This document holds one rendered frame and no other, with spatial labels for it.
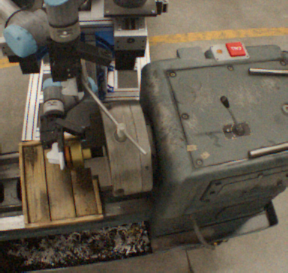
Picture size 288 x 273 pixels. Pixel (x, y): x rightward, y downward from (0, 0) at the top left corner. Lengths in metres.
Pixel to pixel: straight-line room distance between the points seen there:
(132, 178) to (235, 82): 0.46
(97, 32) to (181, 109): 0.67
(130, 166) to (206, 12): 2.46
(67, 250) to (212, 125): 0.89
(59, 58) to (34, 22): 0.24
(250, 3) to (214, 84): 2.50
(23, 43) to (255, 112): 0.75
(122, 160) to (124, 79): 1.45
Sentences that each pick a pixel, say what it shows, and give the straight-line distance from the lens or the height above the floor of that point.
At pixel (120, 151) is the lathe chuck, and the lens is 1.06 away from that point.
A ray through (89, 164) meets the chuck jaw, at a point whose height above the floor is 1.10.
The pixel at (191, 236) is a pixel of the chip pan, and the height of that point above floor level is 0.54.
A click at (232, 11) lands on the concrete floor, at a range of 3.45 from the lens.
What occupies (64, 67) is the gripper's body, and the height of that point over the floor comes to 1.48.
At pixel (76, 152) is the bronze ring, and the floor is 1.12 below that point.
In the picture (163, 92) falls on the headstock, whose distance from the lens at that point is 1.13.
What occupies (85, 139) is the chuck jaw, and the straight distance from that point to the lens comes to 1.17.
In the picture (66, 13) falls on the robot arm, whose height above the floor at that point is 1.62.
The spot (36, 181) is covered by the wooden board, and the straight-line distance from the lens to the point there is 1.42.
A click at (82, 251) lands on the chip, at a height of 0.59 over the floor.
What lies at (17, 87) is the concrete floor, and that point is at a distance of 2.81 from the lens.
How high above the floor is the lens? 2.17
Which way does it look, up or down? 60 degrees down
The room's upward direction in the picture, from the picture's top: 6 degrees clockwise
